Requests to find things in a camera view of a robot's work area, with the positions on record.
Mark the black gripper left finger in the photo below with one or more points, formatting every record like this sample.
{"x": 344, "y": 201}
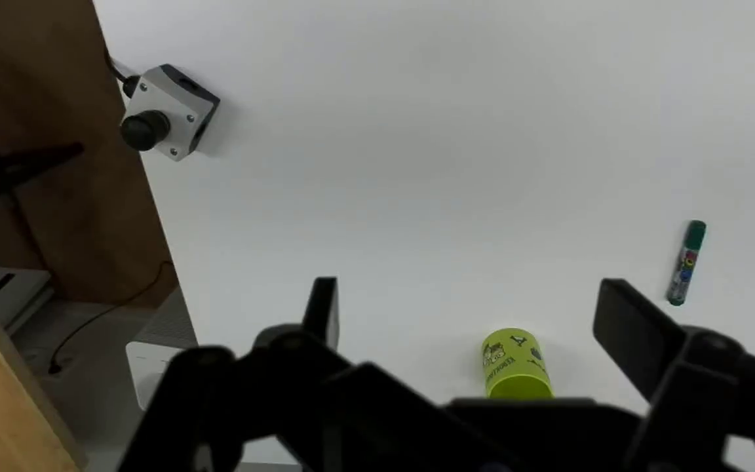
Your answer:
{"x": 320, "y": 310}

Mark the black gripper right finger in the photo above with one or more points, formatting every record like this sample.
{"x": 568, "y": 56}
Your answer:
{"x": 636, "y": 337}

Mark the green capped marker pen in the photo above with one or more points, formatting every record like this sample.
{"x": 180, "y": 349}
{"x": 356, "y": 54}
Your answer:
{"x": 686, "y": 264}

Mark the yellow-green mug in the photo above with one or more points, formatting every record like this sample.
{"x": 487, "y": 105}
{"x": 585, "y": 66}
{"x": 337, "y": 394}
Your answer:
{"x": 516, "y": 369}

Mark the grey emergency stop button box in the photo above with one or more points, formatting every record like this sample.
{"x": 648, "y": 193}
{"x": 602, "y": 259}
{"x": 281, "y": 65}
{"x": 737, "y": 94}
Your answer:
{"x": 174, "y": 105}

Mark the white box on floor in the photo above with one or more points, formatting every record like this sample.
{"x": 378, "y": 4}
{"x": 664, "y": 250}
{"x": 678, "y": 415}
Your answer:
{"x": 12, "y": 292}

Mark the black tripod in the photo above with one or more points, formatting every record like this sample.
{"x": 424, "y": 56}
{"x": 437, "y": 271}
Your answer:
{"x": 12, "y": 170}

